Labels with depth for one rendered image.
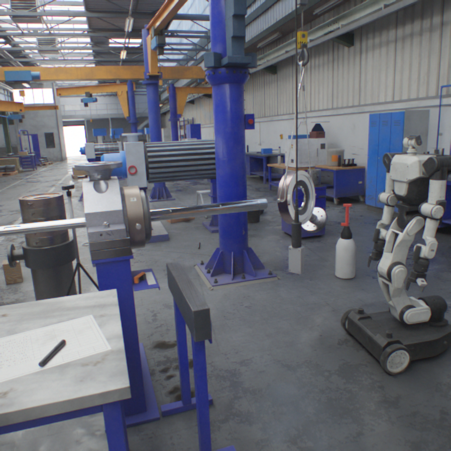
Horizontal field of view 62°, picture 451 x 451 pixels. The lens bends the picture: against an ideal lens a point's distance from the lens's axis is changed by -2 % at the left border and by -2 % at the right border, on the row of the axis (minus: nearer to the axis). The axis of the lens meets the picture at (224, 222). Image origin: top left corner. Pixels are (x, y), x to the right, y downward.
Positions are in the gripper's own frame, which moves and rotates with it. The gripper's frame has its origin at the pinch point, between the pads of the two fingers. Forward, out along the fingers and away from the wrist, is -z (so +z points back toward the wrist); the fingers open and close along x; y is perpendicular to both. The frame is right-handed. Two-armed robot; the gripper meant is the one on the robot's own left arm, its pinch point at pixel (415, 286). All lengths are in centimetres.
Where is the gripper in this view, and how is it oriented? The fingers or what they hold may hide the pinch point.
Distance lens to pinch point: 268.5
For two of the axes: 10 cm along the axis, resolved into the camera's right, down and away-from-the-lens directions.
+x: -9.7, -1.1, -2.2
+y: 1.9, 2.2, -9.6
